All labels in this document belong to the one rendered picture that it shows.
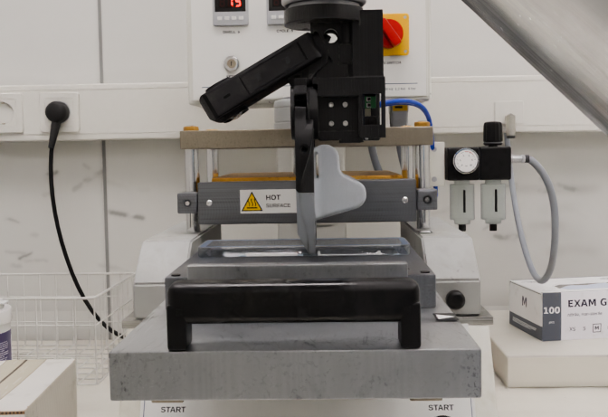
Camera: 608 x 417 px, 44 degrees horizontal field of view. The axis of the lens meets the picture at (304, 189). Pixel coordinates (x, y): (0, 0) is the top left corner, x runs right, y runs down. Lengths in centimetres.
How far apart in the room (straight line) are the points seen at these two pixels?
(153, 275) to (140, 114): 65
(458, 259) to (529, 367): 41
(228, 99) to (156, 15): 77
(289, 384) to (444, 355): 9
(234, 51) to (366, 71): 40
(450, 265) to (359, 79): 20
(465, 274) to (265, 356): 31
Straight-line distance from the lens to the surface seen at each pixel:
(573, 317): 121
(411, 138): 81
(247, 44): 103
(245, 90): 65
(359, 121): 64
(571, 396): 111
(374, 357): 45
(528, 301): 123
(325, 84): 64
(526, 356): 112
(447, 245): 74
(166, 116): 134
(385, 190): 79
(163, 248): 75
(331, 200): 64
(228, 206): 80
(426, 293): 56
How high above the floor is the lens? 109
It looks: 3 degrees down
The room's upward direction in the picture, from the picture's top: 1 degrees counter-clockwise
